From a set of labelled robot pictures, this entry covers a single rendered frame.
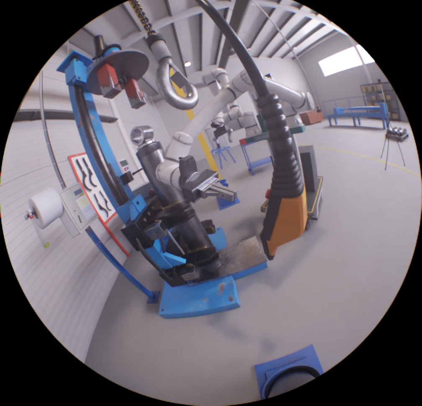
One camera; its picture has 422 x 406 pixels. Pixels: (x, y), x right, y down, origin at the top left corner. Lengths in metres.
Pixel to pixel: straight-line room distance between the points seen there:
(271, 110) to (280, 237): 0.29
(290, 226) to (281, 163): 0.15
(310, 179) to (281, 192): 1.62
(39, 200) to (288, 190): 1.38
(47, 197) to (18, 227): 1.22
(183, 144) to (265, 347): 1.42
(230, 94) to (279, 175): 0.69
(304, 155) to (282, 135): 1.54
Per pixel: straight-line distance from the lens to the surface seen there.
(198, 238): 1.25
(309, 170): 1.86
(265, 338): 1.33
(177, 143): 0.57
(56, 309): 2.47
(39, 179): 2.78
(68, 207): 1.40
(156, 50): 0.34
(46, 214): 1.29
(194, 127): 0.74
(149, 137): 1.13
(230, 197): 0.40
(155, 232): 0.92
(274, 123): 0.27
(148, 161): 1.04
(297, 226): 0.35
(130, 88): 1.48
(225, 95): 0.89
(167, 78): 0.28
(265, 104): 0.27
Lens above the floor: 1.32
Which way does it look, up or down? 21 degrees down
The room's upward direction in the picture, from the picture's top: 24 degrees counter-clockwise
